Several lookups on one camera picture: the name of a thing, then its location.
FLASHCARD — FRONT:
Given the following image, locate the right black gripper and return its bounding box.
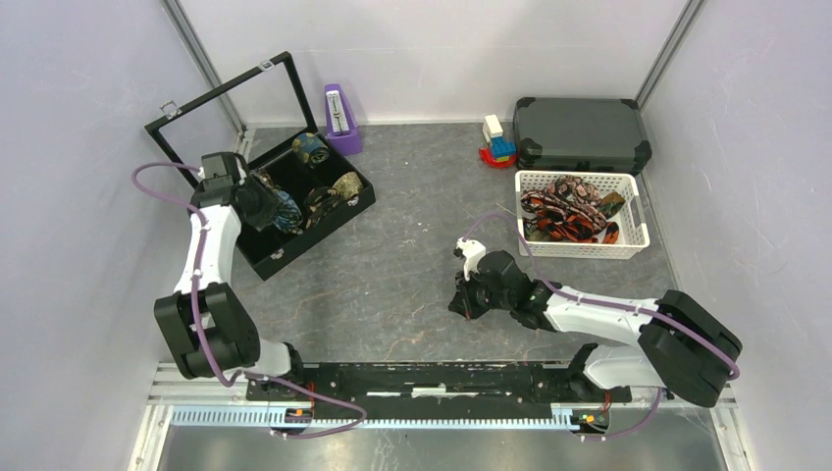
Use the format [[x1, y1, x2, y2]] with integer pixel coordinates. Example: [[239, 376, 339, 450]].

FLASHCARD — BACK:
[[448, 266, 513, 321]]

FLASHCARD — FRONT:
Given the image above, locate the blue yellow patterned tie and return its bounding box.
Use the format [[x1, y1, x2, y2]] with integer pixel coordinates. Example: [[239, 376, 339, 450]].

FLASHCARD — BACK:
[[273, 189, 304, 235]]

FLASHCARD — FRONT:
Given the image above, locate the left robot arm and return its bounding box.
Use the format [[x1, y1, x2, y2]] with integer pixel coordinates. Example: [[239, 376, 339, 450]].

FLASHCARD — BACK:
[[153, 177, 308, 400]]

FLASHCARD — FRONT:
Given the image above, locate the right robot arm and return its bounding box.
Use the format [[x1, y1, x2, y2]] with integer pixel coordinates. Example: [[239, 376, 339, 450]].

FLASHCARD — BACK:
[[448, 240, 743, 407]]

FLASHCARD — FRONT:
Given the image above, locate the rolled brown floral tie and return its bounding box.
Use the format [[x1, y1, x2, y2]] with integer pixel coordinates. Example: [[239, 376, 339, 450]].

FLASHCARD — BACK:
[[250, 172, 276, 191]]

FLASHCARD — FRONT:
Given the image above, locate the rolled teal tie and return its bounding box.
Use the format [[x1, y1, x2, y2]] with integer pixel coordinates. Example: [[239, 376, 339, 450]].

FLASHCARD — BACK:
[[291, 132, 330, 168]]

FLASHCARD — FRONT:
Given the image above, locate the black tie display box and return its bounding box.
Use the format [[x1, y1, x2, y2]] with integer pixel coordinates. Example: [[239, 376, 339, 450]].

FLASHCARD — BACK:
[[145, 51, 376, 280]]

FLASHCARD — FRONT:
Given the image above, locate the white plastic basket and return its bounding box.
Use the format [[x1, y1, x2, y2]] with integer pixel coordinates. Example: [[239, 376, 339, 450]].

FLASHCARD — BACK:
[[514, 171, 650, 260]]

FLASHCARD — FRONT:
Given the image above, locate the rolled olive gold tie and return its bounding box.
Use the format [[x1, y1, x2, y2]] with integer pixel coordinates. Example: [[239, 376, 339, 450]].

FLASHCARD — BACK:
[[333, 172, 364, 201]]

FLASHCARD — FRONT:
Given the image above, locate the orange black tie pile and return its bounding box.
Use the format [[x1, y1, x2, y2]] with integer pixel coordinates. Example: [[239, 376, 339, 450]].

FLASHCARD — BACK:
[[520, 176, 625, 244]]

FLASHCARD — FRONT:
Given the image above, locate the purple metronome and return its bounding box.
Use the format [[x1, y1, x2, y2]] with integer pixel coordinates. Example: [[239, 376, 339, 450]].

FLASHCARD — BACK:
[[324, 83, 363, 156]]

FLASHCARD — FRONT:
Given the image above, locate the colourful toy block stack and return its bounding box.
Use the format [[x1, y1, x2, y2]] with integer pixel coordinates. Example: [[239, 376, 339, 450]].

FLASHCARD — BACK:
[[479, 115, 517, 169]]

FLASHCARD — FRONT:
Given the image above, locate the dark grey hard case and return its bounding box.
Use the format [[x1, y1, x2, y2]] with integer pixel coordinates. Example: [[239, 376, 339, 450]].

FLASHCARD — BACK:
[[512, 96, 652, 176]]

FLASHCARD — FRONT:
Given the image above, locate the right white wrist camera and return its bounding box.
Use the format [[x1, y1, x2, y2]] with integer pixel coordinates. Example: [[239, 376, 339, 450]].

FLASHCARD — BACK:
[[453, 237, 488, 280]]

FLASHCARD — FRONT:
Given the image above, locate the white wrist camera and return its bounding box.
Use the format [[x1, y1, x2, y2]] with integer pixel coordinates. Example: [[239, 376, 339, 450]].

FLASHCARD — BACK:
[[200, 151, 249, 191], [453, 237, 488, 280]]

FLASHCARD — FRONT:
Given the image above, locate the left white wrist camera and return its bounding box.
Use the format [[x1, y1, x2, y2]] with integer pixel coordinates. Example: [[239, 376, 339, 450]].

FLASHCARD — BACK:
[[200, 151, 249, 191]]

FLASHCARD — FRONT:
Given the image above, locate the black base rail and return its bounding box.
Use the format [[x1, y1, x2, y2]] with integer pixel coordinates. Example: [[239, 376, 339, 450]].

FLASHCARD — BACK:
[[246, 361, 633, 421]]

